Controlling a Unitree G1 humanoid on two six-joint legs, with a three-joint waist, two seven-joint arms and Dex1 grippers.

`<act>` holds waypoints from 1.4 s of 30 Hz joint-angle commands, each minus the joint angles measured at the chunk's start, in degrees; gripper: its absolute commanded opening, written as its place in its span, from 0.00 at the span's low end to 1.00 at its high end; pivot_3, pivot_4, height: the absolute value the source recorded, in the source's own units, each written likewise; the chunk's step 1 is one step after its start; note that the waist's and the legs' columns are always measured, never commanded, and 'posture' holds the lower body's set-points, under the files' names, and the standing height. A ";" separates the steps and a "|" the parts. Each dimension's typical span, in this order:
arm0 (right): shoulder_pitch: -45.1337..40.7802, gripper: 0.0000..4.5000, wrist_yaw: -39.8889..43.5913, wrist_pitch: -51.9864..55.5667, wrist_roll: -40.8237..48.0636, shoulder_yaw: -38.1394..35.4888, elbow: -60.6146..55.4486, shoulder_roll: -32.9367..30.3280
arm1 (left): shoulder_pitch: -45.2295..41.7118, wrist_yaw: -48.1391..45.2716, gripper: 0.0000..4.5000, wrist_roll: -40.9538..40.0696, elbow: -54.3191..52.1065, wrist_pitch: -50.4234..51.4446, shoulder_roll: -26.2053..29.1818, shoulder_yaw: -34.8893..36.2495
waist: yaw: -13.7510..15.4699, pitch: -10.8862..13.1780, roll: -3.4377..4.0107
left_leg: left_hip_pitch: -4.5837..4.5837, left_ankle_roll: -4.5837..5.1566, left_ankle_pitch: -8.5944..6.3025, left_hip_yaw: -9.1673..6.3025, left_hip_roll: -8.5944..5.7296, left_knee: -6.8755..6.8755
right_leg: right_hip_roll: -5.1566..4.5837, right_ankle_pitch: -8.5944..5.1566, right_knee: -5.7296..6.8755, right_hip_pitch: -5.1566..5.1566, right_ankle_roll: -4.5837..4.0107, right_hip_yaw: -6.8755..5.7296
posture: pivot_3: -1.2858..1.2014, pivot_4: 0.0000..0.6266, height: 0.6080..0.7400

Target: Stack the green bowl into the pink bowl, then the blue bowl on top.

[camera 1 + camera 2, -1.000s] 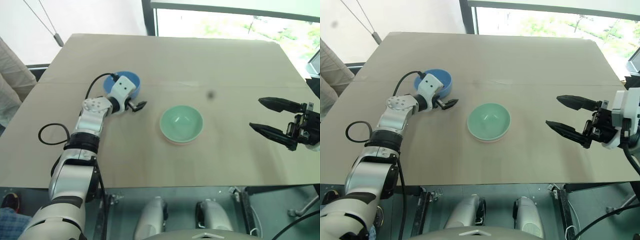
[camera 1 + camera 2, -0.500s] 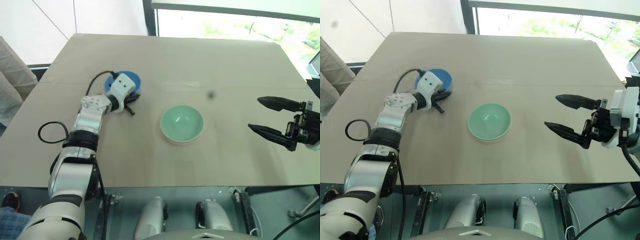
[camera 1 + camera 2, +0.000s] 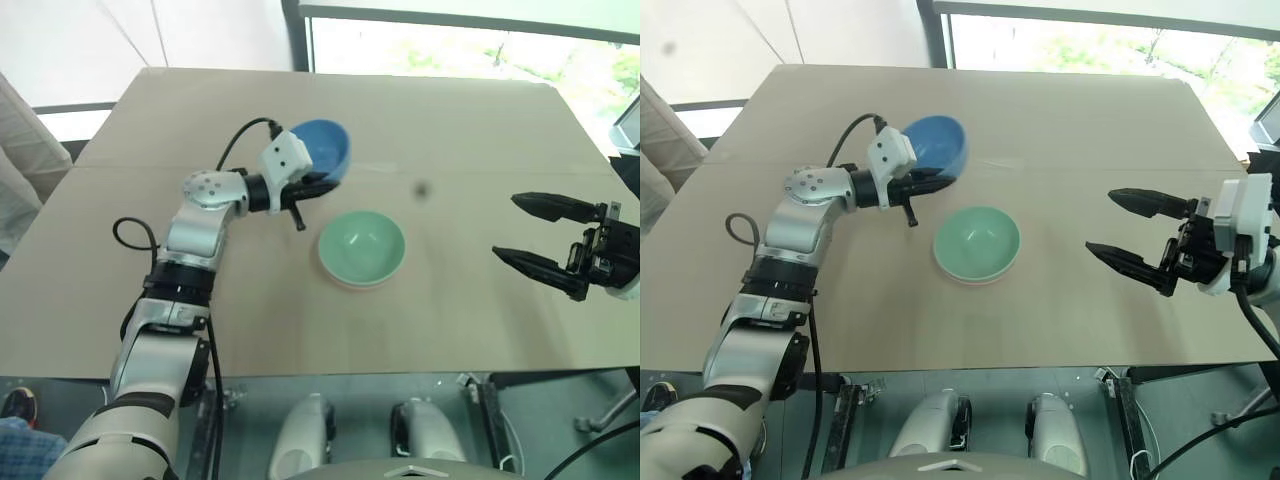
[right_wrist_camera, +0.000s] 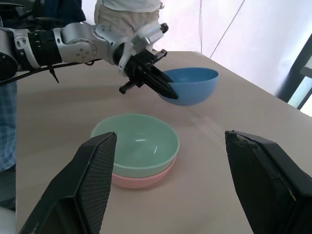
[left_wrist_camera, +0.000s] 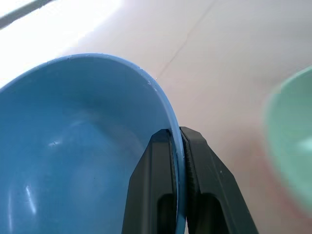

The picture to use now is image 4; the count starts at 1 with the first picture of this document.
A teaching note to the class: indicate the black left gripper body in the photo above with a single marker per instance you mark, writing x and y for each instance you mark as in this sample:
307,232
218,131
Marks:
140,63

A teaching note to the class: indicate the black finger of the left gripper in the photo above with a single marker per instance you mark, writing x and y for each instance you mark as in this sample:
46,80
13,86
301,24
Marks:
163,75
162,87

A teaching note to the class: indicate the dark window frame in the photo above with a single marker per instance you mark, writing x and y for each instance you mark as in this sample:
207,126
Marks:
296,65

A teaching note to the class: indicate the blue bowl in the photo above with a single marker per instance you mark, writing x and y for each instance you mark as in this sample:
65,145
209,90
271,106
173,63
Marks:
195,87

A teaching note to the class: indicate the pink bowl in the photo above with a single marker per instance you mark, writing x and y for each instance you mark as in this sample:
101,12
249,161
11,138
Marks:
143,181

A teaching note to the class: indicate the green bowl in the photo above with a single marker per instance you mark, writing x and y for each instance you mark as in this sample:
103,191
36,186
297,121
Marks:
143,148

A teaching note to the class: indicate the person in beige trousers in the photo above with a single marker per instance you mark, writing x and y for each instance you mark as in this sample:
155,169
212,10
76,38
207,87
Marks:
122,13

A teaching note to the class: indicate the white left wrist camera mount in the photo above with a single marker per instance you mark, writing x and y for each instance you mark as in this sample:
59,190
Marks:
151,36

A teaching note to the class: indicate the person in blue checked shirt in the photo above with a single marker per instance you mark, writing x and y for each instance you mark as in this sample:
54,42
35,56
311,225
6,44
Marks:
7,126

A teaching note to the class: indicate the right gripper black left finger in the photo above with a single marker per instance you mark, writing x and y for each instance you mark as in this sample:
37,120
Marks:
80,185

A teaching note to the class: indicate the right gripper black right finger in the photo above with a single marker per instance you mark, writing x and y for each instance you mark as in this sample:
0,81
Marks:
265,185

